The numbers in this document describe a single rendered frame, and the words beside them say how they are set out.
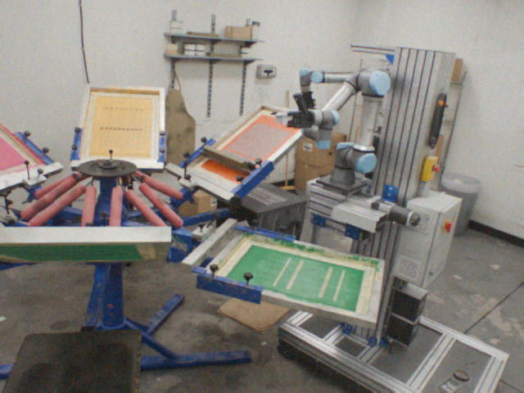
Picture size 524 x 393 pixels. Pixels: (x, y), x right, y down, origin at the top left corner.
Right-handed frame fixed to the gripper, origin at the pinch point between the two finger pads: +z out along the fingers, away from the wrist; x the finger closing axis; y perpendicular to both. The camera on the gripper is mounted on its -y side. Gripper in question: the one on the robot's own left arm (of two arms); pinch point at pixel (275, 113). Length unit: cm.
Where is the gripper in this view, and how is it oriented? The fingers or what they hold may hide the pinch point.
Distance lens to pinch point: 214.3
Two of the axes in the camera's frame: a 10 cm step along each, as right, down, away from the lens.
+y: -0.3, 9.7, 2.4
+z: -8.9, 0.8, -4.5
